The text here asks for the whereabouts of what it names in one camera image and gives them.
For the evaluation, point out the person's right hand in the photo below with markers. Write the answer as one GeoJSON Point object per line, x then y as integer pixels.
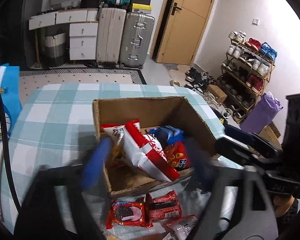
{"type": "Point", "coordinates": [282, 205]}

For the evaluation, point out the white drawer desk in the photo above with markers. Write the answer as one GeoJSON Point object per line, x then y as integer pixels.
{"type": "Point", "coordinates": [80, 26]}

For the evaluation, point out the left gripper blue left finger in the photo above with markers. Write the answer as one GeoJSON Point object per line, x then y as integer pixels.
{"type": "Point", "coordinates": [93, 167]}

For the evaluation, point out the wooden door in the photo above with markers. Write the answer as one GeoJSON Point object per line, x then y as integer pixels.
{"type": "Point", "coordinates": [180, 29]}

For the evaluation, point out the patterned floor rug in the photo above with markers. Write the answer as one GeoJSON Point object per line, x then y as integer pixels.
{"type": "Point", "coordinates": [31, 80]}

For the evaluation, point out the red white snack bag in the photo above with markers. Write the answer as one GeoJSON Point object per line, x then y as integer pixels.
{"type": "Point", "coordinates": [141, 154]}

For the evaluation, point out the red triangular chip bag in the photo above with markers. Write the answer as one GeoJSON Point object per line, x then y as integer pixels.
{"type": "Point", "coordinates": [176, 155]}

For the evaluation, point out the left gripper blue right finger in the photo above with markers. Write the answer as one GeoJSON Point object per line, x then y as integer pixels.
{"type": "Point", "coordinates": [200, 161]}

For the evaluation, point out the small cardboard box on floor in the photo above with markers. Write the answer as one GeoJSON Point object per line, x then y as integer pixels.
{"type": "Point", "coordinates": [217, 93]}

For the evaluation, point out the red Oreo packet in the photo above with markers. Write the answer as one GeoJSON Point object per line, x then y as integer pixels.
{"type": "Point", "coordinates": [128, 214]}

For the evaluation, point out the red cookie packet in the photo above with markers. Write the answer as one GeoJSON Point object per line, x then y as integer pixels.
{"type": "Point", "coordinates": [164, 207]}

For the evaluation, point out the beige suitcase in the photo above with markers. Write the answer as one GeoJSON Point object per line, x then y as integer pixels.
{"type": "Point", "coordinates": [109, 36]}

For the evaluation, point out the wooden shoe rack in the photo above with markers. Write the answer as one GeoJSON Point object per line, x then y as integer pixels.
{"type": "Point", "coordinates": [246, 71]}

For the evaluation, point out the checkered teal tablecloth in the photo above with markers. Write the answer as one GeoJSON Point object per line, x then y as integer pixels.
{"type": "Point", "coordinates": [56, 123]}

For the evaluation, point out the blue snack packet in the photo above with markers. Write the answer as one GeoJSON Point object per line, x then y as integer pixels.
{"type": "Point", "coordinates": [167, 135]}

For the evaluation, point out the silver suitcase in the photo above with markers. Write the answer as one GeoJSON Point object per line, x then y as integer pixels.
{"type": "Point", "coordinates": [135, 39]}

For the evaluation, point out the blue Doraemon gift bag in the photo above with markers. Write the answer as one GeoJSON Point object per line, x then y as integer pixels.
{"type": "Point", "coordinates": [9, 90]}

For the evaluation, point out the woven laundry basket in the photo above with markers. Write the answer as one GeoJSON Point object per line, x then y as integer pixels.
{"type": "Point", "coordinates": [54, 49]}

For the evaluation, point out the purple paper bag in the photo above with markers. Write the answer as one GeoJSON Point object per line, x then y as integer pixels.
{"type": "Point", "coordinates": [262, 114]}

